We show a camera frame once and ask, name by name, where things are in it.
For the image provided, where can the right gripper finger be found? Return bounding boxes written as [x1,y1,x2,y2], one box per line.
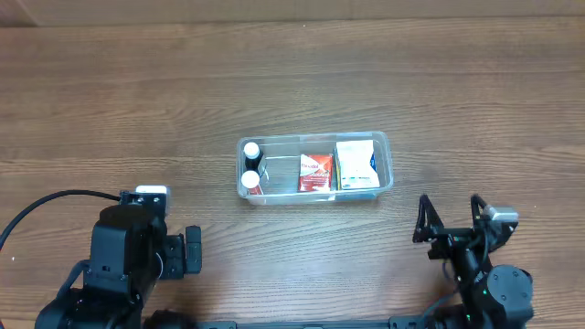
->
[470,194,488,228]
[412,194,444,243]

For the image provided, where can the white blue medicine box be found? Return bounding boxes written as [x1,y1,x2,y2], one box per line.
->
[335,140,380,190]

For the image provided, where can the blue yellow VapoDrops box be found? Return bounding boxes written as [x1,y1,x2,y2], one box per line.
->
[335,148,380,190]

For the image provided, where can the orange bottle white cap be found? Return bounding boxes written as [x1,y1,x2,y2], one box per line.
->
[240,170,263,196]

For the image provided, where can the clear plastic container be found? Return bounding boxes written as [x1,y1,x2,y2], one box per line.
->
[237,131,394,206]

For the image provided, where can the red Panadol box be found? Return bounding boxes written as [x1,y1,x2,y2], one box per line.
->
[298,154,334,192]

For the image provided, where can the black bottle white cap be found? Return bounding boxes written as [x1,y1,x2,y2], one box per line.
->
[243,142,265,176]

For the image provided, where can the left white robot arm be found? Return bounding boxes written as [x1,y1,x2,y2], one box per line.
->
[35,225,202,328]

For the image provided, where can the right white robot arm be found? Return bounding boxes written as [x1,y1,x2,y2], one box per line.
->
[412,194,534,328]

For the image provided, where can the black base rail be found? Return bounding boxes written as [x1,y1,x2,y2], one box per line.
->
[187,315,465,329]

